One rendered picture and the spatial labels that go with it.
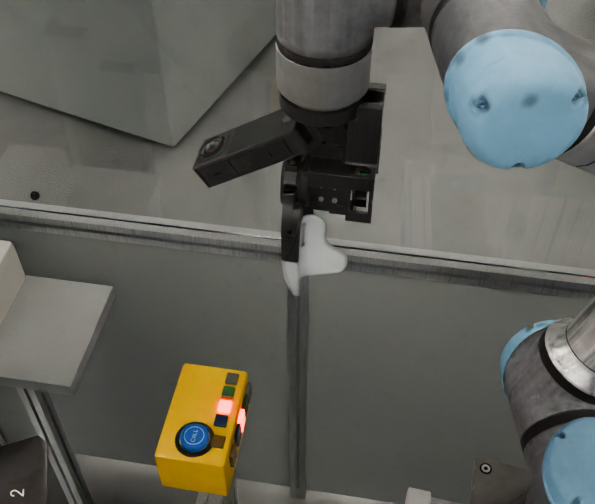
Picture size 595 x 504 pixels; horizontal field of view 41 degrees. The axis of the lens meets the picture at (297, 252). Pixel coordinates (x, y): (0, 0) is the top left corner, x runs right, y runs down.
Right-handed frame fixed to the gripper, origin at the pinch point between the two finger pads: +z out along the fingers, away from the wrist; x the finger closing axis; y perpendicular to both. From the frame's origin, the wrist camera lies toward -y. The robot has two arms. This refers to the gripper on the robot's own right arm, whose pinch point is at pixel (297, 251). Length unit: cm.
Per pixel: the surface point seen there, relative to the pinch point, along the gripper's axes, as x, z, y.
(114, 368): 46, 97, -51
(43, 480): -16.4, 25.2, -26.3
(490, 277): 45, 49, 28
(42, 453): -13.5, 24.5, -27.3
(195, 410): 4.6, 40.9, -15.5
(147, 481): 43, 148, -49
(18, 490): -17.8, 25.7, -28.8
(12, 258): 39, 54, -61
